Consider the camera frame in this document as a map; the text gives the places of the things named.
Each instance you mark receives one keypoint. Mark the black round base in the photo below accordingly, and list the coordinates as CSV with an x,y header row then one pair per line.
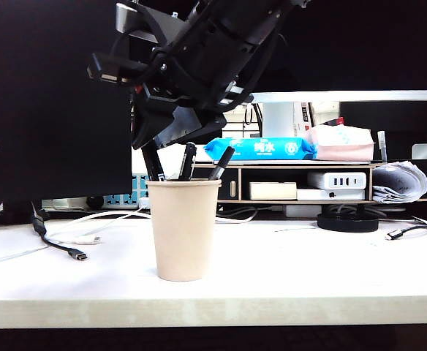
x,y
347,223

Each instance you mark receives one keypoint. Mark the flat white box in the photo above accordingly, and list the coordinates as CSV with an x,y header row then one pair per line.
x,y
319,195

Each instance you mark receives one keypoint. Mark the silver camera bracket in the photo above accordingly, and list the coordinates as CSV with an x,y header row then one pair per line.
x,y
125,18

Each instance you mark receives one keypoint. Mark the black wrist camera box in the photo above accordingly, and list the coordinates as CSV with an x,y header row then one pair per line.
x,y
107,69

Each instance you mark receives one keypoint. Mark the rolled printed papers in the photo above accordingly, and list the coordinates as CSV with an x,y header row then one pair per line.
x,y
400,183

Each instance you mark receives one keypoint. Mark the black round knob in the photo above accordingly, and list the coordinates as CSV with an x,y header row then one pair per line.
x,y
95,202

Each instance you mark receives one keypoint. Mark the white multi-port charger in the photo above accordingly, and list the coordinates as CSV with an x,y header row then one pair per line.
x,y
336,180

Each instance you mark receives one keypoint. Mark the blue wet wipes pack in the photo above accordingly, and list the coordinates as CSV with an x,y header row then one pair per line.
x,y
261,148

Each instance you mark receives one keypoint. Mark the black frameless monitor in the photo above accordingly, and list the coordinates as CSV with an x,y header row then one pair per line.
x,y
34,117

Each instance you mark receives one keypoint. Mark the black wooden desk organizer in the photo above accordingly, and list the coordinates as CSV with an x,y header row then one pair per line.
x,y
223,190

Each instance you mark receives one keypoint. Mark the pink tissue pack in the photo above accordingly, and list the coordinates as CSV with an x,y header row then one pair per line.
x,y
341,144

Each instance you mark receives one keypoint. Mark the white square power adapter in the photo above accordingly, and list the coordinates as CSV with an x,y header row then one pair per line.
x,y
272,191

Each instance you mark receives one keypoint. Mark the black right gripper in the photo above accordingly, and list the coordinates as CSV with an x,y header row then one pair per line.
x,y
206,62

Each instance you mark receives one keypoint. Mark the silver bezel monitor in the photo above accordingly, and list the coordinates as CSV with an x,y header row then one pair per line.
x,y
363,44

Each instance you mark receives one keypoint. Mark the thick black marker white print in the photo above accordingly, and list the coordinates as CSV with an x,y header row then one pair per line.
x,y
157,166

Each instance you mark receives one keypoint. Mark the black background monitor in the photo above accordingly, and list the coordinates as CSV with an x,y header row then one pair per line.
x,y
400,117

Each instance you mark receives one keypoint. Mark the white blue power strip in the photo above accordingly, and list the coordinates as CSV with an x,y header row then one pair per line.
x,y
113,200

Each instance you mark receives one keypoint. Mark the white block under organizer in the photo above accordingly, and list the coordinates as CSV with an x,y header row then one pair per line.
x,y
303,211

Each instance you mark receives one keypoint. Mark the black pen with clip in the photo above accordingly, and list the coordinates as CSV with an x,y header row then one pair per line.
x,y
188,161

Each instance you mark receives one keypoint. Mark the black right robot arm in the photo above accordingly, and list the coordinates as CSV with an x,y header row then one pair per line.
x,y
250,18

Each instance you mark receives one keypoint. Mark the beige paper cup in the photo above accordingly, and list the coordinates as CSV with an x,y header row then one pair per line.
x,y
182,234

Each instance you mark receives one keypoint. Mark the silver monitor stand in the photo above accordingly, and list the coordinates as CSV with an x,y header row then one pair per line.
x,y
277,118

